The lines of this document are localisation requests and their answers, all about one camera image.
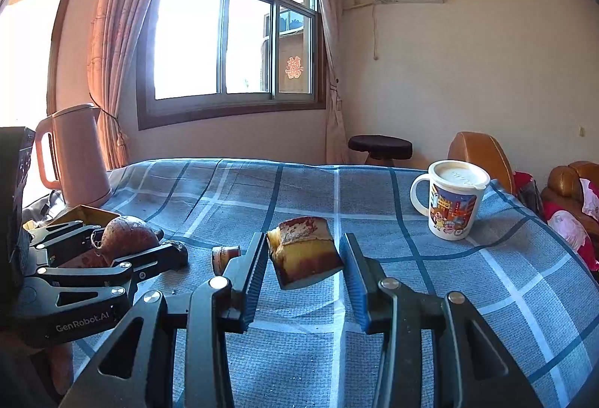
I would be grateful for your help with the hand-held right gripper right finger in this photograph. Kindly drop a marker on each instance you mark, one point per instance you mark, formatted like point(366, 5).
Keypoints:
point(356, 286)

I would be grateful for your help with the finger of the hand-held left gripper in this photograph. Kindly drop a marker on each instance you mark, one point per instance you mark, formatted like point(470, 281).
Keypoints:
point(140, 263)
point(70, 234)

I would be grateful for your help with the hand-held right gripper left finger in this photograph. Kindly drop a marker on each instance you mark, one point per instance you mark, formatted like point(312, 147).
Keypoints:
point(255, 281)

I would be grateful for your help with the round purple passion fruit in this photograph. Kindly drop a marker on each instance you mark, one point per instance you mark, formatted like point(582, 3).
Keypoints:
point(131, 235)

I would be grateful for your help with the yellow-fleshed cut fruit piece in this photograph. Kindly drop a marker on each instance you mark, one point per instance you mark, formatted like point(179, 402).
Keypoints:
point(304, 253)

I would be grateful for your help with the person's left hand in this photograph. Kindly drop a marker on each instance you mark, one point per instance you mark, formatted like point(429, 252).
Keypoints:
point(60, 368)

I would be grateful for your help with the pink electric kettle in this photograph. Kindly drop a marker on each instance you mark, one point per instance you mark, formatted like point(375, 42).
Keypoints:
point(79, 155)

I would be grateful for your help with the blue plaid cloth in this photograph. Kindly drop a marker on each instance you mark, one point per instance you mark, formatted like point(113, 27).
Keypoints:
point(304, 366)

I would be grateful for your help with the white cartoon print mug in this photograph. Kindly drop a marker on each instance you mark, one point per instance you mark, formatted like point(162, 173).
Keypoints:
point(451, 202)

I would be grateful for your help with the dark round stool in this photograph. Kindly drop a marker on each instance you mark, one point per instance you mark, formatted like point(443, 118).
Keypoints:
point(380, 145)

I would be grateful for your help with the brown leather sofa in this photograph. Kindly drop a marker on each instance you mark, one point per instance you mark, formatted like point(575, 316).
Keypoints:
point(477, 157)

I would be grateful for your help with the pink patterned curtain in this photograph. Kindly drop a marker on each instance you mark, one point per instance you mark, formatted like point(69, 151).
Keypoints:
point(121, 38)

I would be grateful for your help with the pale tied curtain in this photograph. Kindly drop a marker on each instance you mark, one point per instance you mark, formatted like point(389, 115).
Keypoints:
point(333, 85)

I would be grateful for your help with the red paper window decoration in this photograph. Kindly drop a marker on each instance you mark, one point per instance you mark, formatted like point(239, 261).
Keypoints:
point(294, 69)

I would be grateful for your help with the sliding glass window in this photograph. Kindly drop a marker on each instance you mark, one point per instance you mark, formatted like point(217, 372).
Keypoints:
point(210, 38)

